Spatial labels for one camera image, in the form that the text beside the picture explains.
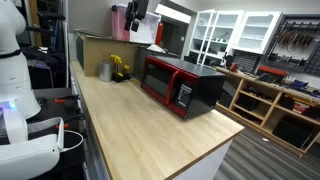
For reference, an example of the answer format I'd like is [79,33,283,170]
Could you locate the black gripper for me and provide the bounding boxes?
[123,0,150,33]

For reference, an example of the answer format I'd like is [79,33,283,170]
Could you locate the small black drawer organizer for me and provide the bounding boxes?
[232,51,263,74]

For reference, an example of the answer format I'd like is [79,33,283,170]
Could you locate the wooden workbench shelf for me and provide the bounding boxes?
[214,65,320,158]

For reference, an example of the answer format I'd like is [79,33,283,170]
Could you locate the black case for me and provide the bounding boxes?
[271,118,313,150]

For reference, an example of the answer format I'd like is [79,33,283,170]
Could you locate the white cable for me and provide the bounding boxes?
[59,129,85,154]

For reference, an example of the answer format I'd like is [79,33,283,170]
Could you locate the black tool pegboard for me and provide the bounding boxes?
[266,13,320,73]

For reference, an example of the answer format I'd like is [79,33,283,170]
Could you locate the white cloth bundle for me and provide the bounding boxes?
[146,43,167,54]

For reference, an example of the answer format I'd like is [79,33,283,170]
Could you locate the tall white glass cabinet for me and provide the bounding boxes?
[188,9,245,67]

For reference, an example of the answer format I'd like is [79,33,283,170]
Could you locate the red cylinder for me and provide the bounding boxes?
[155,22,165,46]

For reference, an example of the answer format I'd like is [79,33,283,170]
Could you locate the yellow clamp tool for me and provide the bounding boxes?
[109,54,132,83]

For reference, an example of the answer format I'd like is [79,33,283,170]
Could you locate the red toolbox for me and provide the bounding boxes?
[256,65,288,83]

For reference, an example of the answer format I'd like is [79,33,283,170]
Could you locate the black storage bin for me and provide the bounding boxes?
[235,93,261,112]

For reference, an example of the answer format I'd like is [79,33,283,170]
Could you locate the large cardboard box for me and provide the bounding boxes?
[75,30,151,78]

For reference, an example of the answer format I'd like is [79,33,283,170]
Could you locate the metal cylinder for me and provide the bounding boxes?
[98,60,115,83]

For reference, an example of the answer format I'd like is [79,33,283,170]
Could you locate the black microwave body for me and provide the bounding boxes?
[146,54,228,121]

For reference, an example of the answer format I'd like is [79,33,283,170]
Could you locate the large black drawer organizer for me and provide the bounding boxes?
[304,43,320,77]

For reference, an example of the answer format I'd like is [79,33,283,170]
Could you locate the pink clear plastic bin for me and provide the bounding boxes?
[110,3,162,45]

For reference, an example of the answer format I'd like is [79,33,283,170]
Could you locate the white wall cabinet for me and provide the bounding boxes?
[232,10,283,56]

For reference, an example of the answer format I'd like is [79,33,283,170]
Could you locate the red white box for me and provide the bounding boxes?
[292,101,311,115]

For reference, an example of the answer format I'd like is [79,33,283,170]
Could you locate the red microwave door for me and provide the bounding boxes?
[140,55,181,108]

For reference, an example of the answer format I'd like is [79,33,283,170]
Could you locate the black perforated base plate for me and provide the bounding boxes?
[32,87,85,134]

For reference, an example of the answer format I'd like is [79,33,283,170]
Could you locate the black equipment rack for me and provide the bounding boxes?
[15,0,70,90]

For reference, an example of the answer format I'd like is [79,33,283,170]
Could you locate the orange handled clamp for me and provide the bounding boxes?
[54,114,85,132]
[54,94,81,108]

